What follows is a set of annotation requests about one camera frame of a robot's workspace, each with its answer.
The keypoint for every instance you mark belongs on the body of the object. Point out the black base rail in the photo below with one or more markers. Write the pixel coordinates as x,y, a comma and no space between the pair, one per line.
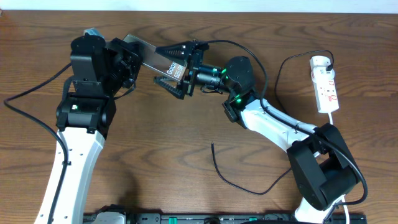
119,214

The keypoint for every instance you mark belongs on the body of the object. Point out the Galaxy S25 Ultra smartphone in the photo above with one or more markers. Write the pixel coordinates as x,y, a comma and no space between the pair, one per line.
156,62

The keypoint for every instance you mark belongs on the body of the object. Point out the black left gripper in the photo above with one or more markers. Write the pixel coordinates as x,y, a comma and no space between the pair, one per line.
131,59

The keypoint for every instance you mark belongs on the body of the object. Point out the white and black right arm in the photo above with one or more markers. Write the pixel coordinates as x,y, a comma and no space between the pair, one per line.
322,165

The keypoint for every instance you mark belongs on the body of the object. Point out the white power strip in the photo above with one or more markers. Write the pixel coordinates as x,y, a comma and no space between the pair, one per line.
325,92

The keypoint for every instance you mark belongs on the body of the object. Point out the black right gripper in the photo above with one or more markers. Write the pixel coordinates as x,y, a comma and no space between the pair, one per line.
195,63

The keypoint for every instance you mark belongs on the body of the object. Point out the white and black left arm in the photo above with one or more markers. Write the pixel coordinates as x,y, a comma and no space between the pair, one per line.
84,115

